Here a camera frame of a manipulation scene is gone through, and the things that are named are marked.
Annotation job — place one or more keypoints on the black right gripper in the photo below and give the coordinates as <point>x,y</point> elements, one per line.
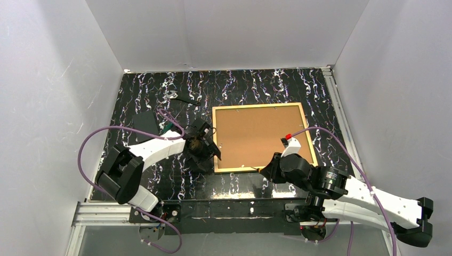
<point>269,169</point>

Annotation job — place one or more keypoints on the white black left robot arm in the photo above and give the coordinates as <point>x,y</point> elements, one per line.
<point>120,174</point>

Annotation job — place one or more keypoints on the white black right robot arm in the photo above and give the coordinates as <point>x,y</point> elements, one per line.
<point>333,194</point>

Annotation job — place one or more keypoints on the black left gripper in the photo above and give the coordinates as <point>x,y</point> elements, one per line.
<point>207,148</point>

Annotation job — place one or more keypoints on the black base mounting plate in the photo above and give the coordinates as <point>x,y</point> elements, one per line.
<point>227,216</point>

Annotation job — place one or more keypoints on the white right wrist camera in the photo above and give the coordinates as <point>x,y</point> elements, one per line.
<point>291,145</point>

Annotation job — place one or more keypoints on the green wooden photo frame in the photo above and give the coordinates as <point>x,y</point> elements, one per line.
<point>249,135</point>

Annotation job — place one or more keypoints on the aluminium rail right side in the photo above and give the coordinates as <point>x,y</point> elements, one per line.
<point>341,117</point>

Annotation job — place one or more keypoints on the green handled screwdriver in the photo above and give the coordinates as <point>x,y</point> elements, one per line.
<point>166,126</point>

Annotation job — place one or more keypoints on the aluminium rail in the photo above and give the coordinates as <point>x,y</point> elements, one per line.
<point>341,117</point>
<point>107,228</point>

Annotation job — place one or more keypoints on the black small tool on table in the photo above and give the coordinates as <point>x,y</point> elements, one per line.
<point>174,95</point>

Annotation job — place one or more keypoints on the aluminium rail front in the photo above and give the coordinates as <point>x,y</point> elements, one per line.
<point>107,228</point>

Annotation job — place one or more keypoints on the black square pad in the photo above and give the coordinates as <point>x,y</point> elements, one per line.
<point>146,122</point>

